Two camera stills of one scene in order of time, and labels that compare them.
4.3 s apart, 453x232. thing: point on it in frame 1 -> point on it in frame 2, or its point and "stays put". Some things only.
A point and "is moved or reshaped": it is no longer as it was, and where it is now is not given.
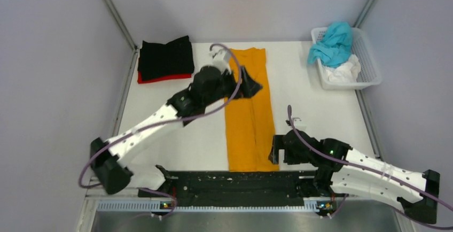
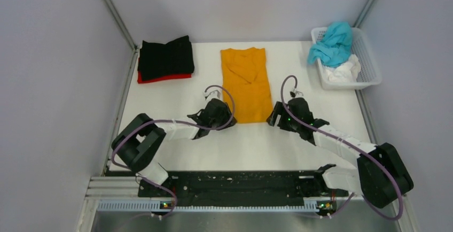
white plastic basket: (369, 75) stays put
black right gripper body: (291, 157) -> (288, 122)
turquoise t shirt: (334, 47) stays put
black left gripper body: (228, 85) -> (224, 117)
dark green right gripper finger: (278, 143) -> (278, 109)
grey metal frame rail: (369, 123) stays put
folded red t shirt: (140, 80) stays put
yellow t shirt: (249, 126) is moved or reshaped
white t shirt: (348, 71) stays put
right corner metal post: (371, 0) stays put
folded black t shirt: (158, 60) stays put
